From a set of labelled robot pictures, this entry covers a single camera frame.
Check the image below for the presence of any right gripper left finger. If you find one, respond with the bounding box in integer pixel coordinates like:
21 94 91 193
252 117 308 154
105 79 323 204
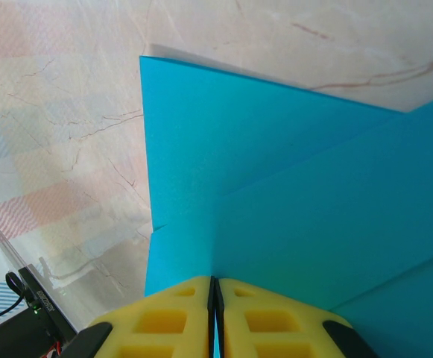
62 274 216 358

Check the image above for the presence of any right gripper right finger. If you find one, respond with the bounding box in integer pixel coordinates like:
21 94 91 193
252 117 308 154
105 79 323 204
214 276 379 358

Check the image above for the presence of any blue paper sheet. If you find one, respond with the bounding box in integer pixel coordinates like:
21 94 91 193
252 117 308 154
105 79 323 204
138 54 433 358

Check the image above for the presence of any small black circuit board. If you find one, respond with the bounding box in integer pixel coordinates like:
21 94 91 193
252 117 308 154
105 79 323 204
0 263 81 358

